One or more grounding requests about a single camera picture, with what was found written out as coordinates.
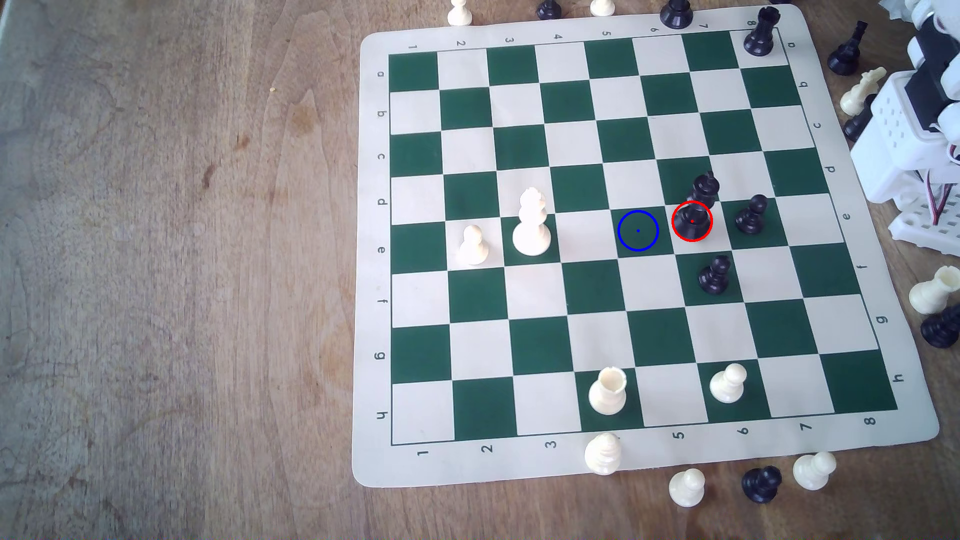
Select black king chess piece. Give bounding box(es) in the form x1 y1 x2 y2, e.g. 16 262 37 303
672 171 721 242

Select white king chess piece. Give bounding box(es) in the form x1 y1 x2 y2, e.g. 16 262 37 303
512 187 553 258

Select white rook chess piece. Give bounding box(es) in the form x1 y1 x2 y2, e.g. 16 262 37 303
909 265 960 315
588 366 628 416

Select green and cream chess mat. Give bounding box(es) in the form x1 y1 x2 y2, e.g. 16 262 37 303
351 6 941 490

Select white bishop chess piece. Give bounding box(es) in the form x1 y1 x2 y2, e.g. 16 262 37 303
584 432 623 476

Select black rook chess piece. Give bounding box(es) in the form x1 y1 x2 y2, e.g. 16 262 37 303
660 0 695 30
920 303 960 349

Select black knight chess piece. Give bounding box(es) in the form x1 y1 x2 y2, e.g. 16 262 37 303
842 93 877 142

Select white knight chess piece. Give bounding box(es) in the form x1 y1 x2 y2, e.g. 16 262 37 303
840 66 888 117

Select black bishop chess piece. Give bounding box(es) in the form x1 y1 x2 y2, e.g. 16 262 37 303
828 20 870 76

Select red black wire bundle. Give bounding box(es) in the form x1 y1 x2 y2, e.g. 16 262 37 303
924 142 960 226

